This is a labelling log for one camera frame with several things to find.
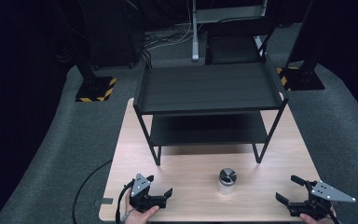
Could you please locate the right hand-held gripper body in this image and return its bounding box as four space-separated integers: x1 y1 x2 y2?
286 180 357 219

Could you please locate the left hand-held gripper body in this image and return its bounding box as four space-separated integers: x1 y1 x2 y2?
129 173 168 214

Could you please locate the clear jar with silver lid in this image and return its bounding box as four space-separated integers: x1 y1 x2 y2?
218 167 238 197

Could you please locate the black two-tier shelf rack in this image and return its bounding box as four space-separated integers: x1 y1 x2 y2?
132 60 290 167

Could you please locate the person's right hand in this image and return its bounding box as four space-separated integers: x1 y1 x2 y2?
299 213 337 224

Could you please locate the person's left hand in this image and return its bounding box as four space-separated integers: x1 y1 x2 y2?
124 201 161 224

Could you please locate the black stand with striped base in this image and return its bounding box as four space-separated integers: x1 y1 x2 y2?
275 0 326 92
71 46 117 104

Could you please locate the white metal stand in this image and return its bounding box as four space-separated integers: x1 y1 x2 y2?
190 0 269 63

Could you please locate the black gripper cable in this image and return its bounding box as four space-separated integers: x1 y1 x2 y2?
115 181 137 224

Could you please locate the black floor cable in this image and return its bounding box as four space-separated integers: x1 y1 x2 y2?
71 159 115 224

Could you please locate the bundle of floor cables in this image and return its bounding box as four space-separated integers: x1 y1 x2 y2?
142 21 198 69

